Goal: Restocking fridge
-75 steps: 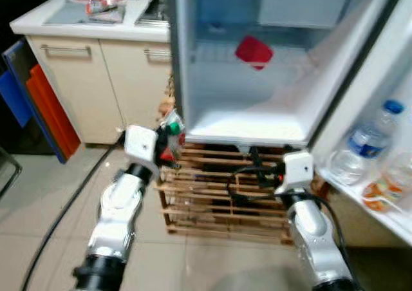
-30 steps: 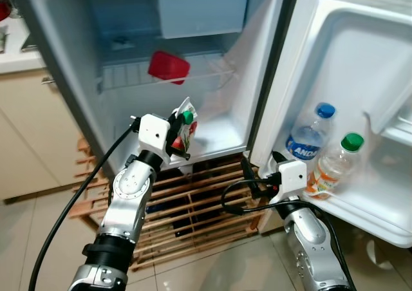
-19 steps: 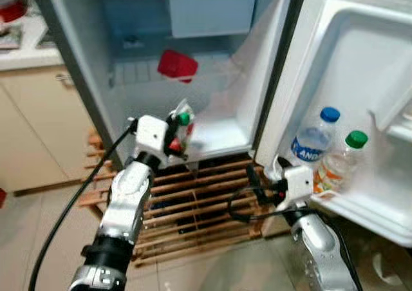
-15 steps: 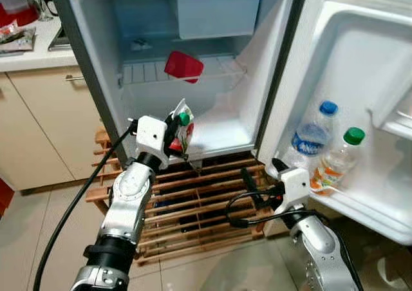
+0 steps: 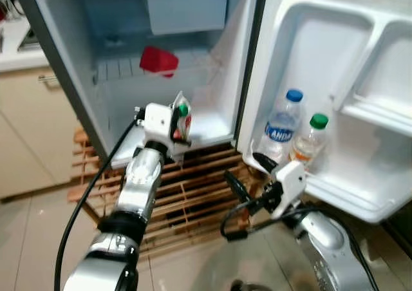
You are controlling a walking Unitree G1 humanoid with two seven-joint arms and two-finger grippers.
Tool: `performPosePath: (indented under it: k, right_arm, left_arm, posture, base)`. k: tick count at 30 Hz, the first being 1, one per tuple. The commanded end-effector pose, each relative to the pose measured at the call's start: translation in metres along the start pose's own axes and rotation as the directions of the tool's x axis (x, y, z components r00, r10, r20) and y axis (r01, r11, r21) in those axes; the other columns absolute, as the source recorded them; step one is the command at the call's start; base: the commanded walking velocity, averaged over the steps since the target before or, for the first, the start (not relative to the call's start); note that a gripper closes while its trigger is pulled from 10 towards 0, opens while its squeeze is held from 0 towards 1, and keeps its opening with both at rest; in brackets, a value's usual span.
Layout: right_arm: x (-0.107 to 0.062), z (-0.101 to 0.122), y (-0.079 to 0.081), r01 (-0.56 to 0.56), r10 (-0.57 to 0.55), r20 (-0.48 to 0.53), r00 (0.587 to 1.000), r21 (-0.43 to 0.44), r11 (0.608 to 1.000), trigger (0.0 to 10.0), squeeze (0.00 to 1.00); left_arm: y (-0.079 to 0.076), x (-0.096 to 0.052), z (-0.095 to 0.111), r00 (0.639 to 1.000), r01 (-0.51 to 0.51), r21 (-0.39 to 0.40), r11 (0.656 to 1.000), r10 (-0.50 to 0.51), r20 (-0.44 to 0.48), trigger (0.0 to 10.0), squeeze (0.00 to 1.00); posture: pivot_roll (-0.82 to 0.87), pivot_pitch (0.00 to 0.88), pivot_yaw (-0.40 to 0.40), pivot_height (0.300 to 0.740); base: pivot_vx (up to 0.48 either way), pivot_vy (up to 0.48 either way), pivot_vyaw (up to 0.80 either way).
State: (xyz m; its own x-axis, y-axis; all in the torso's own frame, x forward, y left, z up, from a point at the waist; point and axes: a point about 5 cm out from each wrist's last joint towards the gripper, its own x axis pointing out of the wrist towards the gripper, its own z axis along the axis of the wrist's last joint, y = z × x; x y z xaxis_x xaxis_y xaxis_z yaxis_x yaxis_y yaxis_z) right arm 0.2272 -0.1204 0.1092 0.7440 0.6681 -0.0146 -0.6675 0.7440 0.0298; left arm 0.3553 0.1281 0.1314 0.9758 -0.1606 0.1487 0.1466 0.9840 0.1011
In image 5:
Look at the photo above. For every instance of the beige kitchen base cabinet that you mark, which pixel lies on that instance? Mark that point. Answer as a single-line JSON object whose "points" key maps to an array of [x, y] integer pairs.
{"points": [[32, 130]]}

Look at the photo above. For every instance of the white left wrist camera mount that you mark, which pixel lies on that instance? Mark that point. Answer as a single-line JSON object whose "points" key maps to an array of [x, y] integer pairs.
{"points": [[156, 120]]}

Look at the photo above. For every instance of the green cap drink bottle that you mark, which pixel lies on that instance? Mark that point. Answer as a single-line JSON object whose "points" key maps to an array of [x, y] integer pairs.
{"points": [[310, 143]]}

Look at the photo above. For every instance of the dark steel mini fridge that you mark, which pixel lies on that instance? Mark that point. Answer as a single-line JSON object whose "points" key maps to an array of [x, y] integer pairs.
{"points": [[116, 111]]}

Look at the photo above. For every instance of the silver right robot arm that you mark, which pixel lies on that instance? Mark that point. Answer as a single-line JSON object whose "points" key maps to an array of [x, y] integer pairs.
{"points": [[328, 239]]}

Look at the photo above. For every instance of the green cap spout pouch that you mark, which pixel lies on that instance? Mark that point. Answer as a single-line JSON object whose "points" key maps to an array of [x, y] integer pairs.
{"points": [[183, 109]]}

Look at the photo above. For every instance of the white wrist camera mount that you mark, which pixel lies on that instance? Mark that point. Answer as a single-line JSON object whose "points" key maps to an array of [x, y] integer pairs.
{"points": [[290, 185], [156, 120]]}

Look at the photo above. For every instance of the wooden slatted rack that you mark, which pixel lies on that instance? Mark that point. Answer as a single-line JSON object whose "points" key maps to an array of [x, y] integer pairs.
{"points": [[193, 194]]}

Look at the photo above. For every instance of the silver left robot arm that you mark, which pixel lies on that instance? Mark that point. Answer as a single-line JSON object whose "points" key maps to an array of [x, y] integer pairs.
{"points": [[138, 188]]}

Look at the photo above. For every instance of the blue cap water bottle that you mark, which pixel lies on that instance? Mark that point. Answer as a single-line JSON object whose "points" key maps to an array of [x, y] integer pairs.
{"points": [[283, 127]]}

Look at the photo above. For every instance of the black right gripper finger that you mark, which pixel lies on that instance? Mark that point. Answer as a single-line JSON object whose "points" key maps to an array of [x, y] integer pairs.
{"points": [[235, 184], [264, 161]]}

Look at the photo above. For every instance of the translucent freezer compartment flap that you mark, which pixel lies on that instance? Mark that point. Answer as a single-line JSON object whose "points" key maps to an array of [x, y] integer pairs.
{"points": [[187, 8]]}

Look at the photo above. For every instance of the red plastic cup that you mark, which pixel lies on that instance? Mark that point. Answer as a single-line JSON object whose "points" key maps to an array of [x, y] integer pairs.
{"points": [[158, 60]]}

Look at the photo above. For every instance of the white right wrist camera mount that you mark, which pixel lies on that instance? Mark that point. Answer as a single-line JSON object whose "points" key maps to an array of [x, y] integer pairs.
{"points": [[290, 185]]}

